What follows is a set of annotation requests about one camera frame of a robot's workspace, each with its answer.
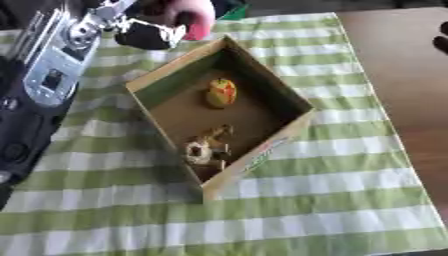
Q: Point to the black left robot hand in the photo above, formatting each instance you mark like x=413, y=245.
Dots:
x=146, y=36

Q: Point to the pink toy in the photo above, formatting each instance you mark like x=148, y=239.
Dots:
x=201, y=20

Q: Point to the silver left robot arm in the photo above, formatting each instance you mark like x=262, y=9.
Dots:
x=52, y=70

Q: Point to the tan cardboard box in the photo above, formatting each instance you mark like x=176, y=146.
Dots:
x=245, y=116

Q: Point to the green object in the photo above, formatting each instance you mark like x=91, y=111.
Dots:
x=236, y=14

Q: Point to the yellow and red toy fruit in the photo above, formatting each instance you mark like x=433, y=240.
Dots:
x=221, y=93

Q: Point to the brown and white soft toy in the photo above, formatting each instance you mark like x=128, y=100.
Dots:
x=204, y=150

